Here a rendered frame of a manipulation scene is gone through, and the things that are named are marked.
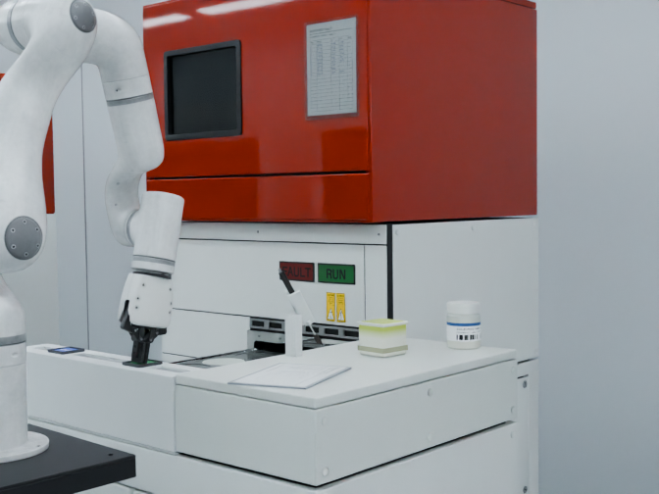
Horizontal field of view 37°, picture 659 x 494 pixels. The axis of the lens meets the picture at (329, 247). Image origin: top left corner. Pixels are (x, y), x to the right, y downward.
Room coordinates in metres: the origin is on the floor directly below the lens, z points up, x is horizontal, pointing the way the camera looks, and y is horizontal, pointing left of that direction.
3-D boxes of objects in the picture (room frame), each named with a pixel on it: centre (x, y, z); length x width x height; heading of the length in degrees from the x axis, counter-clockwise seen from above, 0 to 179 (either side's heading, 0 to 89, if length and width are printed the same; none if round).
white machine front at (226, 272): (2.52, 0.17, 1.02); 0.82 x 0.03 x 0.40; 49
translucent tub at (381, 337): (1.97, -0.11, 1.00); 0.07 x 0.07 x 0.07; 44
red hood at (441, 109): (2.75, -0.04, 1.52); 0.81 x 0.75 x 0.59; 49
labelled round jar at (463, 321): (2.05, -0.28, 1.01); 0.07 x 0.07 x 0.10
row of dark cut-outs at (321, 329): (2.40, 0.04, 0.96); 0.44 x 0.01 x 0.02; 49
